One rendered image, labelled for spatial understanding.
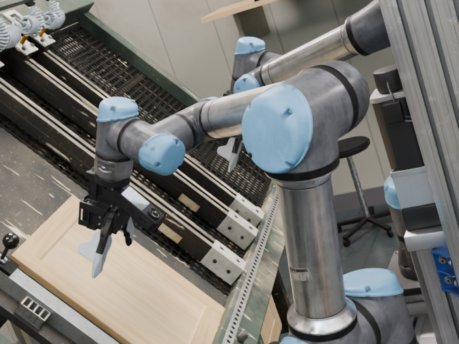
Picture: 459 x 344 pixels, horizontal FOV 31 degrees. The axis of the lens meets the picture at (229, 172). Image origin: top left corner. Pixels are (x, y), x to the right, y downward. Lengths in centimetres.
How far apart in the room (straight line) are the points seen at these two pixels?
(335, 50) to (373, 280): 61
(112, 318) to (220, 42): 360
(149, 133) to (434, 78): 51
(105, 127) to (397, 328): 65
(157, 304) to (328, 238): 109
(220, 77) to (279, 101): 442
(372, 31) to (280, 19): 356
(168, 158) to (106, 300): 77
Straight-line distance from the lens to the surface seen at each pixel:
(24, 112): 266
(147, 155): 150
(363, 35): 183
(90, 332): 202
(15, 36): 273
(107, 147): 159
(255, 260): 279
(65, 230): 232
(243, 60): 216
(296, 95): 118
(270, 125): 118
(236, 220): 289
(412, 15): 146
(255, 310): 255
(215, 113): 152
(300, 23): 533
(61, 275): 216
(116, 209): 165
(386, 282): 147
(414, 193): 165
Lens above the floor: 188
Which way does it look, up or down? 15 degrees down
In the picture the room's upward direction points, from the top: 19 degrees counter-clockwise
